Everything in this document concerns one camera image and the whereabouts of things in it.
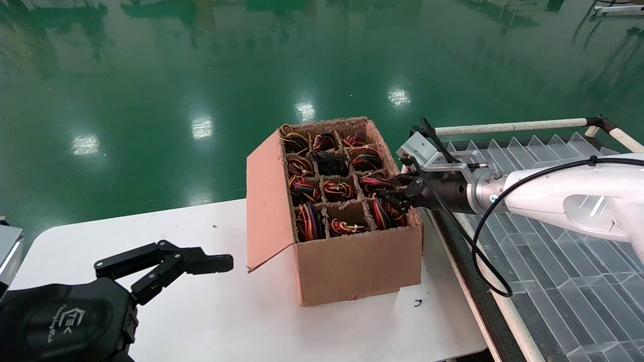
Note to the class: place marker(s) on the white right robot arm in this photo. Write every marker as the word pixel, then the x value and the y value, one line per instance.
pixel 553 196

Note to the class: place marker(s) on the brown cardboard divider box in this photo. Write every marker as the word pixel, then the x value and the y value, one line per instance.
pixel 352 266

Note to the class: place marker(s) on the silver camera bracket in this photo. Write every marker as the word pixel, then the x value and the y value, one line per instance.
pixel 453 166

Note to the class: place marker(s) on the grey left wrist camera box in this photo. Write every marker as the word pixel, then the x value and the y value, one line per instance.
pixel 7 251

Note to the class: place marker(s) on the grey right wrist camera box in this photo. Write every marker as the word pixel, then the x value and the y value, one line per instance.
pixel 415 148

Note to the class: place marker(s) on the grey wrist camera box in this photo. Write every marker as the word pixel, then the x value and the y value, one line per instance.
pixel 415 148
pixel 7 251

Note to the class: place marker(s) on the white metal stand base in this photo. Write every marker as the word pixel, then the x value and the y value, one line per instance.
pixel 619 9

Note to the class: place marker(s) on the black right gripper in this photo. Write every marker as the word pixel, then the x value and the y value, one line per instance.
pixel 445 196

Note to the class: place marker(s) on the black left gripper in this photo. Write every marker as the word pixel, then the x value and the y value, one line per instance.
pixel 60 322

